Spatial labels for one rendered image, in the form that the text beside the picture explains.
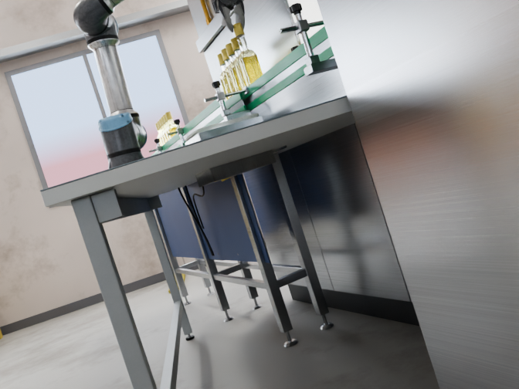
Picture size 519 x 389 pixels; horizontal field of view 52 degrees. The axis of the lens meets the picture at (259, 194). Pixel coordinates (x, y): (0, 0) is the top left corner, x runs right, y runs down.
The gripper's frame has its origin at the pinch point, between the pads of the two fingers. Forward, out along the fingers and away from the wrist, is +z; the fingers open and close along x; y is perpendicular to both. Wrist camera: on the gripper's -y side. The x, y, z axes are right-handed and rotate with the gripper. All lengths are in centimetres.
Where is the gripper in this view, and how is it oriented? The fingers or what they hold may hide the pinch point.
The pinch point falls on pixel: (237, 27)
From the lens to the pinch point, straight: 201.6
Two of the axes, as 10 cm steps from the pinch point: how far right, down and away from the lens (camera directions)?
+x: -8.7, 2.9, -4.0
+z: 3.1, 9.5, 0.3
